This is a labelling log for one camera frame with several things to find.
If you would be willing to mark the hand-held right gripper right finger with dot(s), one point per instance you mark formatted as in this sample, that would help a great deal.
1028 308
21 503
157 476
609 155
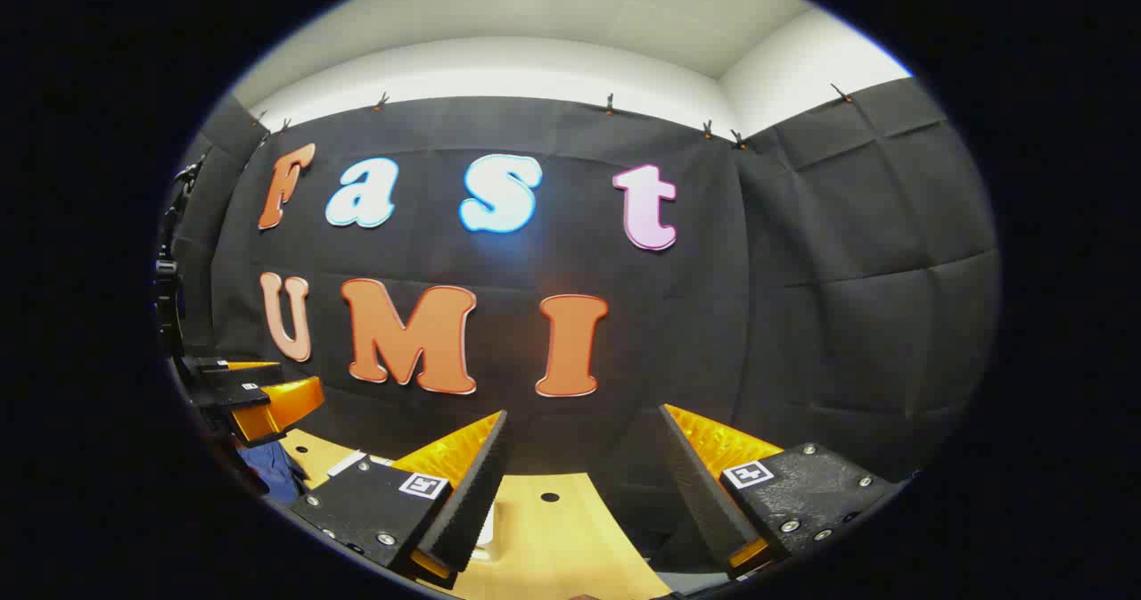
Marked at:
695 484

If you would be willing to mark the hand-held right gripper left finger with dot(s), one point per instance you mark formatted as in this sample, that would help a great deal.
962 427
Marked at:
472 493

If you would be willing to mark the white plastic bookshelf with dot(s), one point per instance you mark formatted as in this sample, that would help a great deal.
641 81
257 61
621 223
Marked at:
486 529

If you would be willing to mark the black backdrop cloth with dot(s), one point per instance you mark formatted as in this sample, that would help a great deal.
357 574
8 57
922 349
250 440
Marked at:
713 315

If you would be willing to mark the blue schoolbag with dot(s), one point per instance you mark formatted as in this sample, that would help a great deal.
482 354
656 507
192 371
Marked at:
272 475

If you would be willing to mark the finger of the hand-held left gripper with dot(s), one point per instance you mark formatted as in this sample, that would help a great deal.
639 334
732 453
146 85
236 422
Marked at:
267 408
233 370

